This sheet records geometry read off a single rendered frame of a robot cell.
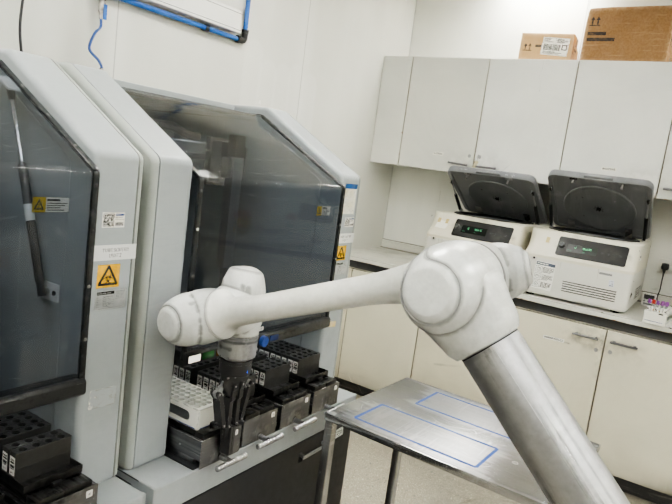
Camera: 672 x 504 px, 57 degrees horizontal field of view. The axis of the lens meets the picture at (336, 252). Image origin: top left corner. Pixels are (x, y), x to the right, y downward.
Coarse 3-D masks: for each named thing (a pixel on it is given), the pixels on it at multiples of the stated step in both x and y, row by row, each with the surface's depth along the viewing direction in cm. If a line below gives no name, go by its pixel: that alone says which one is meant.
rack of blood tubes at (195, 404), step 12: (180, 384) 157; (192, 384) 158; (180, 396) 150; (192, 396) 152; (204, 396) 153; (180, 408) 156; (192, 408) 144; (204, 408) 145; (180, 420) 147; (192, 420) 145; (204, 420) 145
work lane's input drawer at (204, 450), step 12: (168, 420) 148; (168, 432) 147; (180, 432) 144; (192, 432) 144; (204, 432) 143; (216, 432) 145; (240, 432) 152; (168, 444) 147; (180, 444) 144; (192, 444) 142; (204, 444) 142; (216, 444) 145; (192, 456) 143; (204, 456) 142; (216, 456) 146; (240, 456) 147; (216, 468) 141
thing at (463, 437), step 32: (416, 384) 193; (352, 416) 162; (384, 416) 165; (416, 416) 168; (448, 416) 171; (480, 416) 174; (416, 448) 149; (448, 448) 151; (480, 448) 153; (512, 448) 156; (320, 480) 165; (480, 480) 138; (512, 480) 139
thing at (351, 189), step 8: (352, 184) 192; (352, 192) 193; (344, 200) 190; (352, 200) 194; (344, 208) 191; (352, 208) 195; (344, 224) 193; (352, 224) 197; (344, 248) 195; (344, 256) 196; (336, 264) 193; (344, 264) 197; (336, 272) 194; (344, 272) 198
